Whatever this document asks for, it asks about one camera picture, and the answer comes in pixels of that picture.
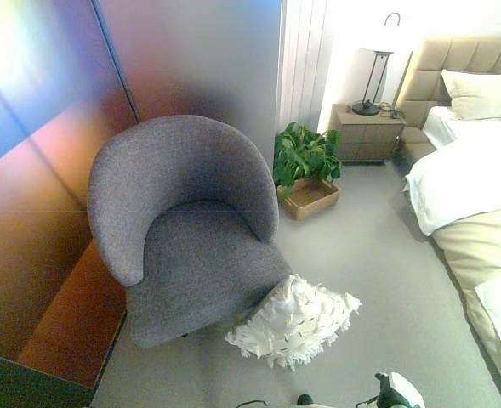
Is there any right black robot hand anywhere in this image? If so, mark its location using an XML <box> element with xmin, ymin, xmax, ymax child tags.
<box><xmin>374</xmin><ymin>371</ymin><xmax>425</xmax><ymax>408</ymax></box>

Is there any white fringed throw pillow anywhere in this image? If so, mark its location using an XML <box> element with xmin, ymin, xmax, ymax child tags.
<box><xmin>224</xmin><ymin>274</ymin><xmax>362</xmax><ymax>373</ymax></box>

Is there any cream bed pillow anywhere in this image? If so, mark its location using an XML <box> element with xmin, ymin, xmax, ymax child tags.
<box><xmin>440</xmin><ymin>68</ymin><xmax>501</xmax><ymax>122</ymax></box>

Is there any light wooden planter box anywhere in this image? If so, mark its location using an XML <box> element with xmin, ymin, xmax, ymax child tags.
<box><xmin>276</xmin><ymin>176</ymin><xmax>342</xmax><ymax>221</ymax></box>

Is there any grey fabric tub armchair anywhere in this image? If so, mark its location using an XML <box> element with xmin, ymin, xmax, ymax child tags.
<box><xmin>87</xmin><ymin>114</ymin><xmax>294</xmax><ymax>349</ymax></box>

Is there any green leafy potted plant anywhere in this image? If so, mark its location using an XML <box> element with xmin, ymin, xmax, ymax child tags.
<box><xmin>272</xmin><ymin>122</ymin><xmax>343</xmax><ymax>197</ymax></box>

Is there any beige wooden nightstand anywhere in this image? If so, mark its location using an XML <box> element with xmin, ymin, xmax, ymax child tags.
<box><xmin>327</xmin><ymin>103</ymin><xmax>407</xmax><ymax>163</ymax></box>

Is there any white mattress sheet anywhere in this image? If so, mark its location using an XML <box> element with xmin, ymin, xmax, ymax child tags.
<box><xmin>422</xmin><ymin>105</ymin><xmax>460</xmax><ymax>150</ymax></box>

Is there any brown wooden cabinet dark edge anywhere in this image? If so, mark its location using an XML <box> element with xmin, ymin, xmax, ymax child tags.
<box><xmin>0</xmin><ymin>236</ymin><xmax>128</xmax><ymax>408</ymax></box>

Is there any beige upholstered bed frame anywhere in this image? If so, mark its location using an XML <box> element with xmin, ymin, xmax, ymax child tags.
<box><xmin>393</xmin><ymin>36</ymin><xmax>501</xmax><ymax>167</ymax></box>

